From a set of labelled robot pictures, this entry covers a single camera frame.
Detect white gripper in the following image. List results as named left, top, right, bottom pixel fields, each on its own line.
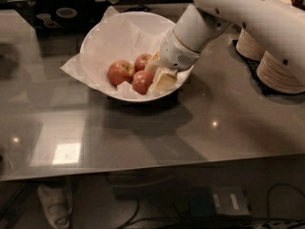
left=145, top=30, right=200, bottom=92

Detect red apple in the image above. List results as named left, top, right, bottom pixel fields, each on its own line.
left=134, top=53, right=152, bottom=72
left=132, top=71, right=154, bottom=94
left=107, top=60, right=135, bottom=87

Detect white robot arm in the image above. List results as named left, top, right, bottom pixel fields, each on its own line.
left=146, top=0, right=305, bottom=94

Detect white ceramic bowl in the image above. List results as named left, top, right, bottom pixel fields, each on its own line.
left=79, top=10, right=194, bottom=103

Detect white paper liner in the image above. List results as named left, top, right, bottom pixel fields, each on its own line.
left=60, top=6, right=191, bottom=100

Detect rear stack paper bowls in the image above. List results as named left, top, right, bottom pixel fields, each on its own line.
left=236, top=29, right=265, bottom=61

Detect stack paper bowls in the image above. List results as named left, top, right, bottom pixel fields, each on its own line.
left=256, top=51, right=305, bottom=94
left=236, top=29, right=265, bottom=61

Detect black rubber mat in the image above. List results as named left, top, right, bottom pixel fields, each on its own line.
left=231, top=39, right=305, bottom=97

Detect black laptop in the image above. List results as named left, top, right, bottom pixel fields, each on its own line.
left=8, top=0, right=111, bottom=31

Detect front stack paper bowls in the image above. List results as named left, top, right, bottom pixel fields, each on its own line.
left=256, top=51, right=305, bottom=94

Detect dark box under table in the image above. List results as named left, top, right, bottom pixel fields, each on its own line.
left=189, top=186, right=253, bottom=218

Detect white shoe under table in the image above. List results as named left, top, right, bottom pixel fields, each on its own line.
left=37, top=183, right=72, bottom=229

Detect black cable on floor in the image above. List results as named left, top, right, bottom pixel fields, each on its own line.
left=113, top=182, right=305, bottom=229

